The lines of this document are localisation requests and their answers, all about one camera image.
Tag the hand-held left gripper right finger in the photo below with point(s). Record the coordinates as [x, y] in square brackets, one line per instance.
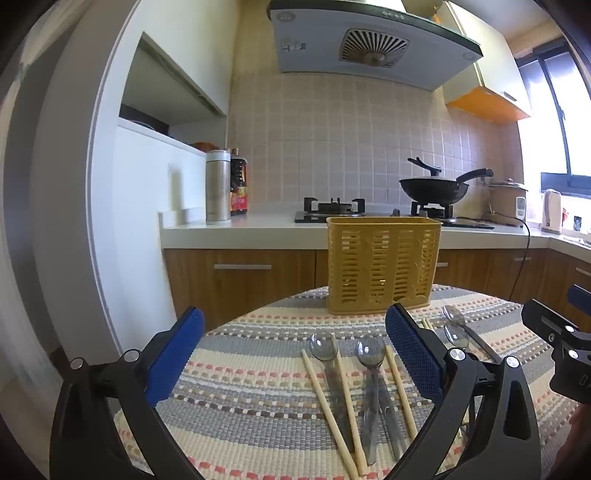
[414, 357]

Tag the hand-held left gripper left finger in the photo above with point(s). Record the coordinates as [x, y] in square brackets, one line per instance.
[174, 357]

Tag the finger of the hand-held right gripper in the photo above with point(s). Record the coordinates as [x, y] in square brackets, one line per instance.
[547, 321]
[582, 299]

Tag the yellow slotted utensil basket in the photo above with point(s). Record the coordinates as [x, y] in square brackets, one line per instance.
[383, 263]

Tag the person's right hand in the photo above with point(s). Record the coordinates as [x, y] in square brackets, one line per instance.
[582, 429]

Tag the clear grey spoon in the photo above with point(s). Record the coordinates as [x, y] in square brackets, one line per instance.
[391, 424]
[457, 336]
[371, 348]
[324, 346]

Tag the right metal spoons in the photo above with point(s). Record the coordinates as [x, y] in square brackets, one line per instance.
[453, 314]

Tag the striped woven table mat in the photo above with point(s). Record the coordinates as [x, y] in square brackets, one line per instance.
[258, 369]

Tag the white electric kettle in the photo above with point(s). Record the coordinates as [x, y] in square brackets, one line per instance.
[551, 212]

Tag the wooden base cabinet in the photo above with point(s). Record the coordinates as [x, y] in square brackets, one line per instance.
[277, 286]

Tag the beige rice cooker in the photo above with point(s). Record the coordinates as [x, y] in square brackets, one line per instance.
[502, 203]

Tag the white kitchen countertop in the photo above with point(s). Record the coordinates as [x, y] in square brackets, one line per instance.
[240, 230]

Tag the black gas stove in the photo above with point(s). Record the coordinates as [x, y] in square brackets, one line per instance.
[323, 217]

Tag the black wok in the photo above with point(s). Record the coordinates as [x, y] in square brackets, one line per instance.
[431, 190]

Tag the steel thermos flask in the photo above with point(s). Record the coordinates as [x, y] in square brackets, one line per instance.
[218, 189]

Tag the dark framed window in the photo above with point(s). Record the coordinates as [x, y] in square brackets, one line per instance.
[561, 115]

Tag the dark sauce bottle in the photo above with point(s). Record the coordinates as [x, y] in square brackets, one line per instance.
[240, 184]

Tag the orange packet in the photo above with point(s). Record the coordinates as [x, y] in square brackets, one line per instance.
[203, 146]

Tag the dark box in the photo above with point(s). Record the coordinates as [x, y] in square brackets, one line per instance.
[143, 121]

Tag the grey range hood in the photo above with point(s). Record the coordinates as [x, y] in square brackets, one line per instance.
[323, 46]

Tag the cream and orange wall cabinet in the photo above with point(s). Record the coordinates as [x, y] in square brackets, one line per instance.
[489, 69]

